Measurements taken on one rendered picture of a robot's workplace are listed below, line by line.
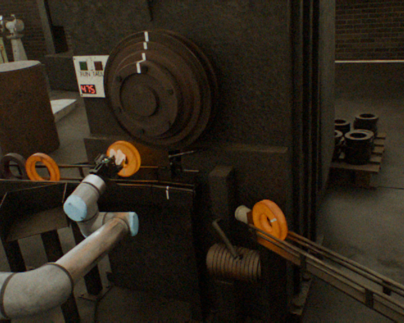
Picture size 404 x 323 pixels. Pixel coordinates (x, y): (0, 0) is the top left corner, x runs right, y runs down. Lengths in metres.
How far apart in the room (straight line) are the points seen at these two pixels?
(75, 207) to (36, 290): 0.50
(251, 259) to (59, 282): 0.75
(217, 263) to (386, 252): 1.24
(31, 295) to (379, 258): 1.93
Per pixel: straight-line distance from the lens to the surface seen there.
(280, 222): 1.47
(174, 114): 1.56
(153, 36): 1.62
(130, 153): 1.83
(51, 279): 1.22
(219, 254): 1.70
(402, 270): 2.57
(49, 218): 2.02
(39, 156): 2.22
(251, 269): 1.66
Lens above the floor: 1.52
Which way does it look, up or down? 23 degrees down
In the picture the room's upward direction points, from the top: 6 degrees counter-clockwise
